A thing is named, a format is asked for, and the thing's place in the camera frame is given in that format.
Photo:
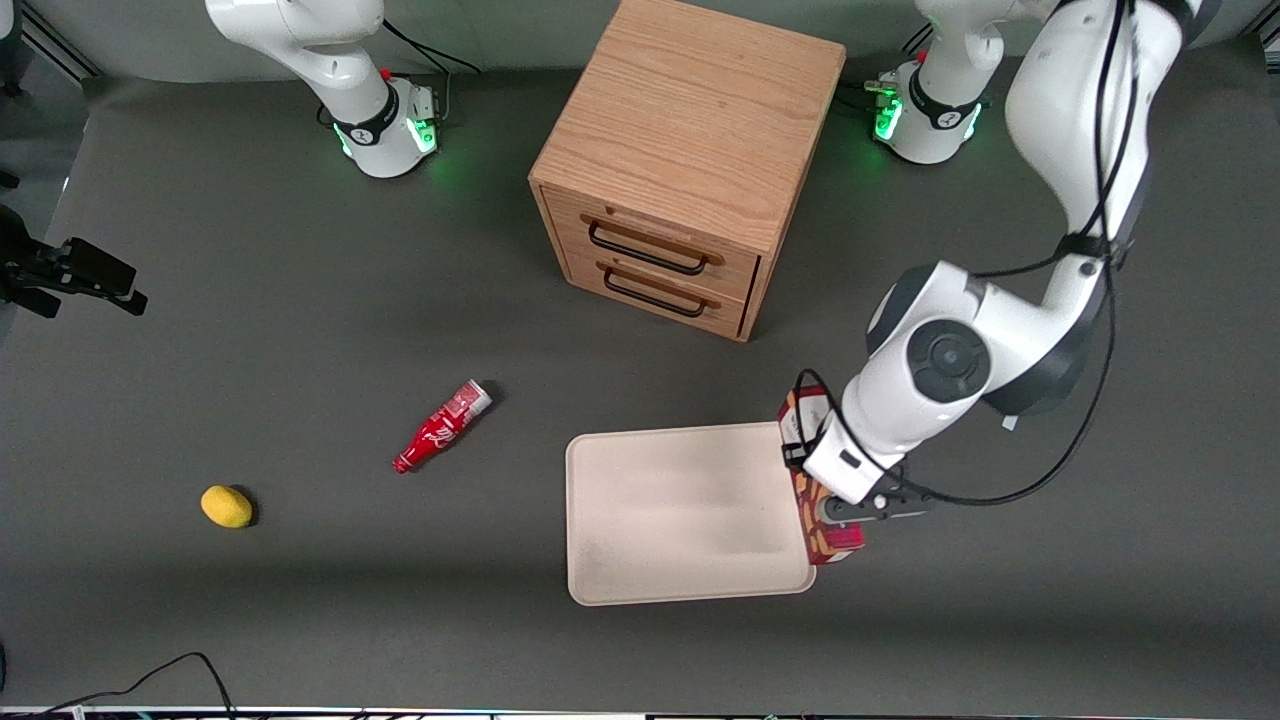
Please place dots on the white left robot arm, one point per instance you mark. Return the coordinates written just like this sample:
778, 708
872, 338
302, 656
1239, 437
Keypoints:
960, 360

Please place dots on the yellow lemon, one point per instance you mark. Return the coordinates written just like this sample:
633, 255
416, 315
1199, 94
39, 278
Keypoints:
225, 506

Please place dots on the red cola bottle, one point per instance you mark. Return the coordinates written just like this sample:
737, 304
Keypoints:
440, 428

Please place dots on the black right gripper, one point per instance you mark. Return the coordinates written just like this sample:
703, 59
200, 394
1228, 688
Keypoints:
22, 268

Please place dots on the beige rectangular plastic tray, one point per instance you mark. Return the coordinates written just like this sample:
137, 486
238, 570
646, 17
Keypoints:
680, 515

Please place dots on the red cookie box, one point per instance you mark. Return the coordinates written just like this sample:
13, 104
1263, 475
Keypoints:
835, 545

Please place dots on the oak wooden drawer cabinet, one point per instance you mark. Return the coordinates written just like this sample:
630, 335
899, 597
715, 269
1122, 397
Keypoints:
690, 110

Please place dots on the wooden drawer front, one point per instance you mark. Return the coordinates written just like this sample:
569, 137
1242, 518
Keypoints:
745, 272
585, 272

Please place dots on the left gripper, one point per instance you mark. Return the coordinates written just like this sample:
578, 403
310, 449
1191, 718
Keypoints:
791, 452

